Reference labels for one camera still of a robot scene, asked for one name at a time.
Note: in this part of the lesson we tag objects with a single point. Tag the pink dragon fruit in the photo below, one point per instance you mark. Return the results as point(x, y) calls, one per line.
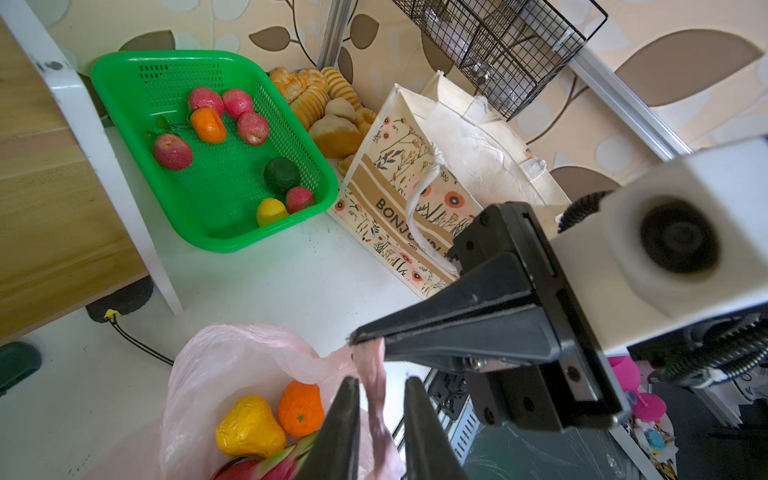
point(283, 465)

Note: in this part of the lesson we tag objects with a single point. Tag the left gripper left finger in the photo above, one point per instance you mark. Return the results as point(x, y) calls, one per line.
point(335, 453)

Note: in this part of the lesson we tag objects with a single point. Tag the red apple left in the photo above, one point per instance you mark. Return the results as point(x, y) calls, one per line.
point(172, 152)

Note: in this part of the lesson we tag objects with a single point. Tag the black wire basket right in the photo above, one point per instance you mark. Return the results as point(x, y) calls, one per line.
point(508, 50)

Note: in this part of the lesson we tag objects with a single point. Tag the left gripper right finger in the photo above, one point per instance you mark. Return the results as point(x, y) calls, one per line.
point(428, 452)

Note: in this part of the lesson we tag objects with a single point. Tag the white wooden two-tier shelf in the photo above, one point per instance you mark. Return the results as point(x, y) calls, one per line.
point(71, 229)

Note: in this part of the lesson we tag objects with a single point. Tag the yellow lemon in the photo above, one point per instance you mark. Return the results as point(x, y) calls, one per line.
point(270, 211)

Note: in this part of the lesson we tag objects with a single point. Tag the yellow bell pepper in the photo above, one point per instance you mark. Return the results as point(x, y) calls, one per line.
point(250, 429)

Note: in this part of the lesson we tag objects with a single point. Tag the white bread tray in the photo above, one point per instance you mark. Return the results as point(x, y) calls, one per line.
point(312, 94)

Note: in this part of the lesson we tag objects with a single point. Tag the green fruit basket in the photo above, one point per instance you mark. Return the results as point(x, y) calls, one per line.
point(213, 203)

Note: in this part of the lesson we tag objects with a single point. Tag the cream canvas tote bag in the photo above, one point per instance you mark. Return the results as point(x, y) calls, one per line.
point(430, 164)

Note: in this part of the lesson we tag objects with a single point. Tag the black tape measure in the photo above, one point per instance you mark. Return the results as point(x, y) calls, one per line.
point(122, 302)

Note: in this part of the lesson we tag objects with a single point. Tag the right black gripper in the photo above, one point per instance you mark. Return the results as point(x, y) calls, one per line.
point(514, 323)

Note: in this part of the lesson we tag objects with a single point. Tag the dark green pipe wrench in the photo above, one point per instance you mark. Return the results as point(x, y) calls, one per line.
point(18, 361)

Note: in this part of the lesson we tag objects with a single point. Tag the green avocado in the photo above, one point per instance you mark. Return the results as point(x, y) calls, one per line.
point(281, 175)

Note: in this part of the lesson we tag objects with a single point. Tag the pink plastic grocery bag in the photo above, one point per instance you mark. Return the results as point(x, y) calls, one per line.
point(223, 363)

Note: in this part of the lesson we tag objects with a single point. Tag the small orange tangerine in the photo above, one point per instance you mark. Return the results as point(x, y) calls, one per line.
point(208, 126)

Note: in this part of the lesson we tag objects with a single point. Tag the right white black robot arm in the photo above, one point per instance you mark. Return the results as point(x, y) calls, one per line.
point(719, 359)

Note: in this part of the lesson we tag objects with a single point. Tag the large round bread loaf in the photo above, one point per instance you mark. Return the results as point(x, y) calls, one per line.
point(335, 137)

